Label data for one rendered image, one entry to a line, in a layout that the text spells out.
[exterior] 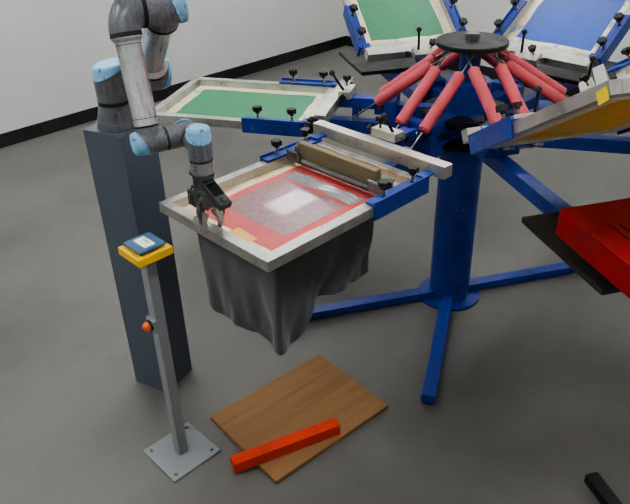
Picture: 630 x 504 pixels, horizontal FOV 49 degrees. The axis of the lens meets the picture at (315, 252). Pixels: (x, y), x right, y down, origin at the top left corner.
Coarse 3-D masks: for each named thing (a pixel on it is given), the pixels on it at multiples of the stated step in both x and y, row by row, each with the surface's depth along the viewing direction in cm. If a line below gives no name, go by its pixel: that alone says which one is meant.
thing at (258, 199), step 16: (320, 176) 265; (240, 192) 255; (256, 192) 254; (272, 192) 254; (288, 192) 254; (304, 192) 253; (240, 208) 244; (256, 208) 243; (272, 208) 243; (224, 224) 234; (240, 224) 234
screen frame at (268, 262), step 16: (320, 144) 283; (288, 160) 276; (368, 160) 268; (224, 176) 259; (240, 176) 260; (256, 176) 266; (400, 176) 257; (160, 208) 243; (176, 208) 237; (368, 208) 234; (192, 224) 230; (208, 224) 227; (336, 224) 225; (352, 224) 230; (224, 240) 219; (240, 240) 218; (304, 240) 217; (320, 240) 220; (240, 256) 216; (256, 256) 209; (272, 256) 209; (288, 256) 212
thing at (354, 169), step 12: (300, 144) 267; (312, 144) 265; (300, 156) 270; (312, 156) 265; (324, 156) 260; (336, 156) 255; (336, 168) 257; (348, 168) 253; (360, 168) 248; (372, 168) 245; (360, 180) 250; (372, 180) 246
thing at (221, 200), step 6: (210, 180) 216; (204, 186) 214; (210, 186) 215; (216, 186) 215; (210, 192) 213; (216, 192) 214; (222, 192) 215; (210, 198) 214; (216, 198) 213; (222, 198) 212; (228, 198) 214; (216, 204) 212; (222, 204) 212; (228, 204) 213
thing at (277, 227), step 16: (320, 192) 253; (352, 192) 252; (368, 192) 252; (288, 208) 243; (304, 208) 243; (320, 208) 242; (336, 208) 242; (352, 208) 242; (256, 224) 233; (272, 224) 233; (288, 224) 233; (304, 224) 233; (320, 224) 232; (256, 240) 224; (272, 240) 224; (288, 240) 224
